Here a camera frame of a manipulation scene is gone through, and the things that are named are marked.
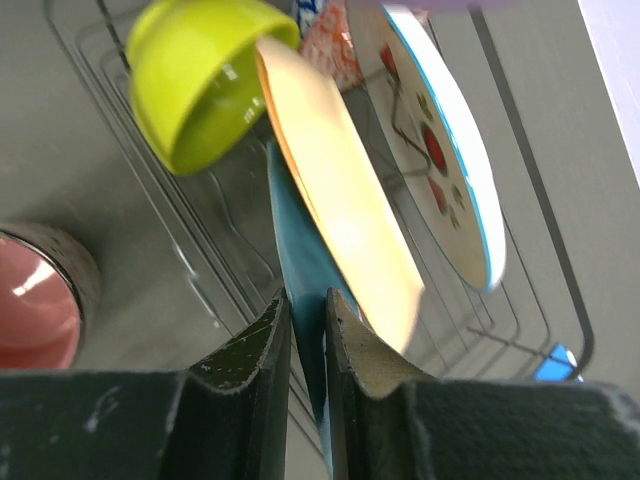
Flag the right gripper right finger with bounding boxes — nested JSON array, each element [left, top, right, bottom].
[[326, 289, 639, 479]]

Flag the peach bird pattern plate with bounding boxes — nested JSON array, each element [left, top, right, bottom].
[[256, 36, 424, 353]]

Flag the pink glass mug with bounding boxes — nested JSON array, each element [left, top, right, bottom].
[[1, 223, 101, 369]]

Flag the blue red patterned bowl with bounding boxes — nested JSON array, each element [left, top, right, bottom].
[[291, 1, 363, 92]]

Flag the blue folder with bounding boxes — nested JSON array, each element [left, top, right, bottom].
[[533, 344, 578, 382]]

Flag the white watermelon pattern plate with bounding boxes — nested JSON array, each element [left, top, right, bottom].
[[346, 1, 506, 292]]

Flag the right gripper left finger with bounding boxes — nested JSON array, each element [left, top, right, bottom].
[[1, 291, 291, 479]]

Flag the black wire dish rack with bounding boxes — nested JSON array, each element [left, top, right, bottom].
[[44, 0, 596, 451]]

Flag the lime green bowl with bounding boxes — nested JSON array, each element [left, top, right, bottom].
[[126, 1, 300, 176]]

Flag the teal scalloped plate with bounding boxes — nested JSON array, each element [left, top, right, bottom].
[[266, 140, 357, 475]]

